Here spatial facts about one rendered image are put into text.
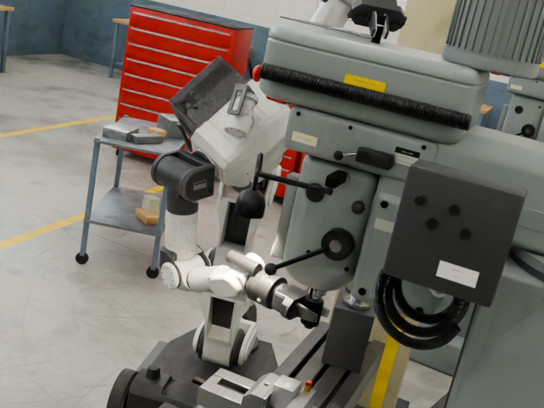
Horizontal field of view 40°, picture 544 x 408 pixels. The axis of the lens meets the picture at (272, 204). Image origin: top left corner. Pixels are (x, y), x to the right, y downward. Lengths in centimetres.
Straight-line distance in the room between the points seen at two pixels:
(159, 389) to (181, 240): 68
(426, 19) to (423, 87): 189
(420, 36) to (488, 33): 188
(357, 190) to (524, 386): 52
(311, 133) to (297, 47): 19
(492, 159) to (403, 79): 24
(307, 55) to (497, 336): 70
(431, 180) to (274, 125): 83
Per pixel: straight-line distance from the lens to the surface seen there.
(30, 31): 1270
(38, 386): 370
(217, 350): 272
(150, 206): 496
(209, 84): 214
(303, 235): 171
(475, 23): 158
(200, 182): 204
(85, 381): 376
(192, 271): 212
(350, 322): 223
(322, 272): 172
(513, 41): 157
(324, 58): 160
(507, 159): 157
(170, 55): 711
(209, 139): 207
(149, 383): 263
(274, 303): 187
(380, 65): 157
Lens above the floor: 199
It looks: 17 degrees down
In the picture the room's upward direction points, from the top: 12 degrees clockwise
